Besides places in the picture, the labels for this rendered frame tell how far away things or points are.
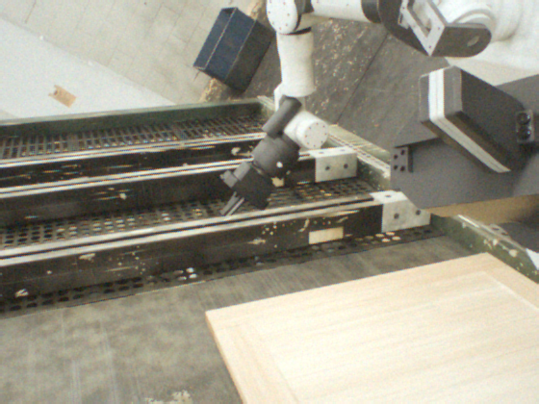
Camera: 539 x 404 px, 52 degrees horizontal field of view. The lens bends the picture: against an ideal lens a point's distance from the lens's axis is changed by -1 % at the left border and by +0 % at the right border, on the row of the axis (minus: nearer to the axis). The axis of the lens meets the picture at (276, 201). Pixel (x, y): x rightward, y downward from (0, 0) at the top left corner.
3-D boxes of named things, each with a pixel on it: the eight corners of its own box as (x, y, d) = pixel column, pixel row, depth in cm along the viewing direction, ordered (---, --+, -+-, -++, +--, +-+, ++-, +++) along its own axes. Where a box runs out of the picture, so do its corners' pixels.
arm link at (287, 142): (279, 156, 127) (311, 117, 127) (302, 175, 119) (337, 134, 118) (247, 129, 120) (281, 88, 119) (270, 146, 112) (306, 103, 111)
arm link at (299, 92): (301, 125, 128) (297, 69, 120) (321, 139, 121) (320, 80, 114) (276, 133, 125) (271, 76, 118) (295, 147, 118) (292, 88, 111)
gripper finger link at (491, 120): (436, 55, 21) (504, 106, 25) (436, 133, 20) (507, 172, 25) (475, 41, 20) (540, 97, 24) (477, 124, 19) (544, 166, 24)
